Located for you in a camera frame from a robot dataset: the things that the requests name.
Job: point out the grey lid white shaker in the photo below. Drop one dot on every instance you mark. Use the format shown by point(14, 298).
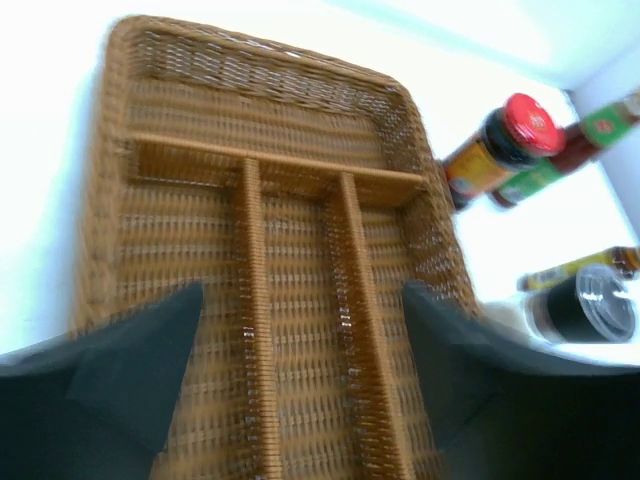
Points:
point(591, 306)

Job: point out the small yellow label bottle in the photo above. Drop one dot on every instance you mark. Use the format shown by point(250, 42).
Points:
point(624, 260)

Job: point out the brown wicker divided basket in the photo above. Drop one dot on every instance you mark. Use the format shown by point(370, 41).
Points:
point(301, 192)

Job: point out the green label yellow cap bottle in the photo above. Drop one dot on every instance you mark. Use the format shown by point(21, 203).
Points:
point(585, 140)

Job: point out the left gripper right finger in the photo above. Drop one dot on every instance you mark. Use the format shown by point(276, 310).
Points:
point(502, 410)

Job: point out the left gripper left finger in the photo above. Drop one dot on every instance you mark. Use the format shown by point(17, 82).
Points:
point(99, 406)

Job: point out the red lid sauce jar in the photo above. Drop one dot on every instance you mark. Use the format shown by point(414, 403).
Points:
point(512, 139)

